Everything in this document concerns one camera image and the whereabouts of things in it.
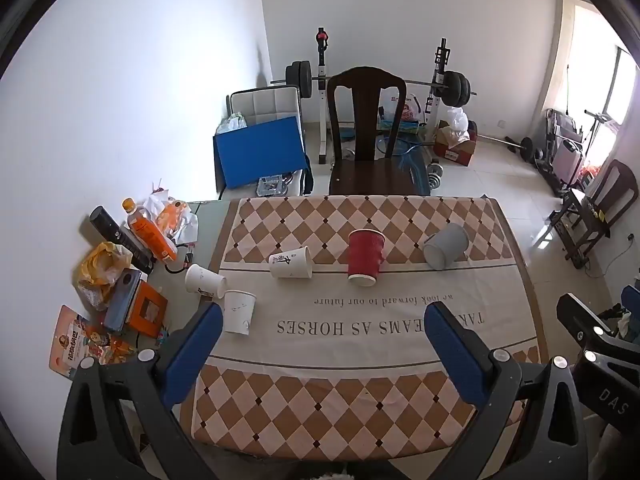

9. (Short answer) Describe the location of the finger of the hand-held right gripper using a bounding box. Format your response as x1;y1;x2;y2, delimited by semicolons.
556;293;617;357

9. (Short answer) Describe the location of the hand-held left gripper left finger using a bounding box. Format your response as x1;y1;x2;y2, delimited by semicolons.
57;302;224;480

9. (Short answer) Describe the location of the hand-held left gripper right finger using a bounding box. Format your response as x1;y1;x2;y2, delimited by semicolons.
424;301;591;480

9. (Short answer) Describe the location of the red paper cup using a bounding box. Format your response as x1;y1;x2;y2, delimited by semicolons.
347;229;387;288

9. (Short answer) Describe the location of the grey cup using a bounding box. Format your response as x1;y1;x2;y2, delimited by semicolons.
423;223;470;271

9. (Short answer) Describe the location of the white paper cup black print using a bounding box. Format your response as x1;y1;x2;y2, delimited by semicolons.
268;246;313;280

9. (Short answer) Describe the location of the orange box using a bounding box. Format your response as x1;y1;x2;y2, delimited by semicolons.
124;280;169;339

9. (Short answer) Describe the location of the grey-blue smartphone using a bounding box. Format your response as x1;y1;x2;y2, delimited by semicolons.
104;268;144;332

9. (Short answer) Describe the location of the checkered printed tablecloth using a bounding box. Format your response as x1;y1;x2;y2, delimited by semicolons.
190;196;545;458

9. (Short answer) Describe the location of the dark wooden chair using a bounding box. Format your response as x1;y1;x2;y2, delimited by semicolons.
549;159;640;269
327;66;419;196

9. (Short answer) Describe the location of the colourful snack packet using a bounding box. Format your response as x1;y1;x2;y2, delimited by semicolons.
48;304;137;382

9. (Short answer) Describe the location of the yellow plastic bag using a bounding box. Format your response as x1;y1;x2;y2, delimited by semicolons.
75;241;134;312

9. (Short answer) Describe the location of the orange drink bottle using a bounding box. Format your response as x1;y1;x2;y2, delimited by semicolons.
122;198;179;263

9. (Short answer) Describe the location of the long black box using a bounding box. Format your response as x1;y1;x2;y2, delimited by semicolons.
89;205;154;275

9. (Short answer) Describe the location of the white bag with orange snacks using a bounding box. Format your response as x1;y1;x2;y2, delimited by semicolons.
144;189;201;244

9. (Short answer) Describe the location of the folded exercise machine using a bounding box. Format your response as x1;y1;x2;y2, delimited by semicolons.
534;107;587;196

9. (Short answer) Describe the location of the small barbell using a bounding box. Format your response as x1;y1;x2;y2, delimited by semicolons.
469;130;538;162

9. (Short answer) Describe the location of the dumbbell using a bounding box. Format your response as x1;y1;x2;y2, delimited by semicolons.
426;159;447;189

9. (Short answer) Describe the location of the metal container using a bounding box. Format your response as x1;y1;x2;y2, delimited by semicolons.
256;175;292;197

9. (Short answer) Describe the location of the red cardboard box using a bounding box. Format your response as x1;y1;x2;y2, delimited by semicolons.
432;120;477;167

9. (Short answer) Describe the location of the blue board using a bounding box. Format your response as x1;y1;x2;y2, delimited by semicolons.
214;115;309;190

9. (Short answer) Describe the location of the blue racket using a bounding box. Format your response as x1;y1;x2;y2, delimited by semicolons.
375;130;433;161

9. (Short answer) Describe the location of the white plastic bag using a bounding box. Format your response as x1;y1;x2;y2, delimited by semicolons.
445;106;471;137

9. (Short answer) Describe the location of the barbell with black plates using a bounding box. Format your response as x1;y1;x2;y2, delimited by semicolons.
270;60;478;109

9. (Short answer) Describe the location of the white red shopping bag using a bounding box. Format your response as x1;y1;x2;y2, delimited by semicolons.
377;86;420;122

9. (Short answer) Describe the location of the white padded chair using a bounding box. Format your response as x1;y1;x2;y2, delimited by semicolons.
226;86;307;196

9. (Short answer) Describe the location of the white barbell rack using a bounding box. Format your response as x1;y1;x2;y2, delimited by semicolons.
313;27;451;165

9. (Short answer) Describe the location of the black cable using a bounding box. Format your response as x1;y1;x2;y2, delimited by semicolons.
164;242;197;274

